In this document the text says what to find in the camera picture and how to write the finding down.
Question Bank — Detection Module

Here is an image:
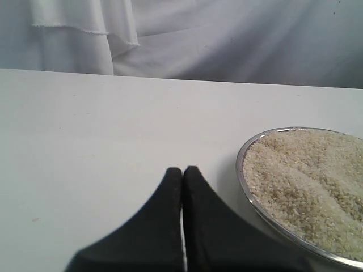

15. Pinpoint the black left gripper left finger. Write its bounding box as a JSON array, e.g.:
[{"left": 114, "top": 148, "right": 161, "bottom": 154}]
[{"left": 66, "top": 168, "right": 184, "bottom": 271}]

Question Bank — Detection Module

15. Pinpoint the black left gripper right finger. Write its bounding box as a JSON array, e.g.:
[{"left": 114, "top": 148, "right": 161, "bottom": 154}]
[{"left": 181, "top": 166, "right": 312, "bottom": 271}]

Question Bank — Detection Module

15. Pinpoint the metal plate of rice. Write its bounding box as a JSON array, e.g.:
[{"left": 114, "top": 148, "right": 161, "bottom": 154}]
[{"left": 235, "top": 127, "right": 362, "bottom": 270}]

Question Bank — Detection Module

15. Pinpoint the white backdrop curtain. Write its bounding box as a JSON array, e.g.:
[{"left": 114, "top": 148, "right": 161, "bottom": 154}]
[{"left": 1, "top": 1, "right": 362, "bottom": 88}]

